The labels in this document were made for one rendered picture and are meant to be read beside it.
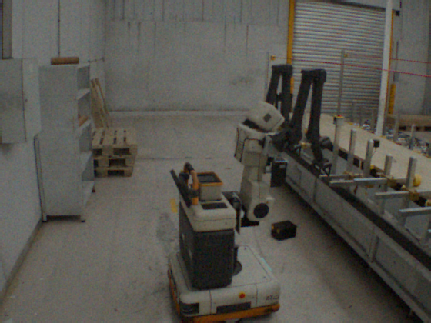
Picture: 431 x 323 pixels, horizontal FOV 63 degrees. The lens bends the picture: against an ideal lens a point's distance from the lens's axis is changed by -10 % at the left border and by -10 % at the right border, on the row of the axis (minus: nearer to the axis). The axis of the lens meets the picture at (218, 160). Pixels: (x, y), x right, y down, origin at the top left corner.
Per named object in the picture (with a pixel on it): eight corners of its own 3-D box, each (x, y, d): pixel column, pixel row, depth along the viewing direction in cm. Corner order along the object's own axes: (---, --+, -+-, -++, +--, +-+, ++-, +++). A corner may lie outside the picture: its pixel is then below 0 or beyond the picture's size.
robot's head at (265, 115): (254, 121, 224) (271, 102, 224) (242, 115, 244) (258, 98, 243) (269, 137, 230) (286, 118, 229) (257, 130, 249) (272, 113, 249)
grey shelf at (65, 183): (43, 222, 368) (30, 68, 325) (60, 191, 453) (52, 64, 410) (85, 222, 376) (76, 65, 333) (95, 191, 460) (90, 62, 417)
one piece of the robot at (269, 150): (265, 156, 217) (268, 137, 214) (262, 154, 221) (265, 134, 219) (281, 158, 220) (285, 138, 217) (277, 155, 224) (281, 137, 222)
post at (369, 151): (360, 204, 270) (369, 140, 256) (358, 202, 273) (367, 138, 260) (364, 204, 270) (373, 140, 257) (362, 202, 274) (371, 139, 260)
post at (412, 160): (399, 231, 222) (412, 157, 208) (395, 228, 225) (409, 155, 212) (403, 231, 222) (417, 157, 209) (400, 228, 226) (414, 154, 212)
